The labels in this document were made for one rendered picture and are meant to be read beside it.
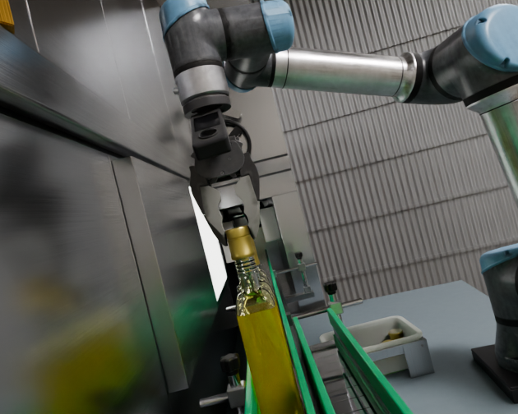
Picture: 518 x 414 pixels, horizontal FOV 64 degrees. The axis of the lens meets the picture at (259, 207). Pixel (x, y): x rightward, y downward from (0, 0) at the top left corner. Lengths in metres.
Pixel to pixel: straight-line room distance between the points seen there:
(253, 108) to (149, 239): 1.25
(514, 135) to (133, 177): 0.60
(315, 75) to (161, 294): 0.46
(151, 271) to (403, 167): 3.21
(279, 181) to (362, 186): 1.95
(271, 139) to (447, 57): 1.07
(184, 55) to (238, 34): 0.08
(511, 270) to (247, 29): 0.64
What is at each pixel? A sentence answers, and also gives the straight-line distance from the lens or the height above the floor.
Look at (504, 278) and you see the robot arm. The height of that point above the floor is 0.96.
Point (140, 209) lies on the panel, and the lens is 0.61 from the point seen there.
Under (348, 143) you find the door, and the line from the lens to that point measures 3.65.
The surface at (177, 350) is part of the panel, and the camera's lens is 0.63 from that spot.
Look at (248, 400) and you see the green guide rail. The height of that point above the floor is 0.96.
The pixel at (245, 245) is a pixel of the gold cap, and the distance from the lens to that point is 0.58.
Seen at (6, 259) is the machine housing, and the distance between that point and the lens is 0.35.
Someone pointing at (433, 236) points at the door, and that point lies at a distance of 3.75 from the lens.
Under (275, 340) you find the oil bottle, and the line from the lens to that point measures 0.60.
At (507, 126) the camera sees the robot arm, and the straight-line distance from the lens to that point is 0.79.
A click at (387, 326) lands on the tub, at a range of 1.18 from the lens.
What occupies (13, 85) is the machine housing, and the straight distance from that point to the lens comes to 0.39.
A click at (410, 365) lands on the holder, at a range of 1.05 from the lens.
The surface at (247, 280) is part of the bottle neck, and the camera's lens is 0.59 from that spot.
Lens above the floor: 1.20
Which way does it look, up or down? level
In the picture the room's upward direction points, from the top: 14 degrees counter-clockwise
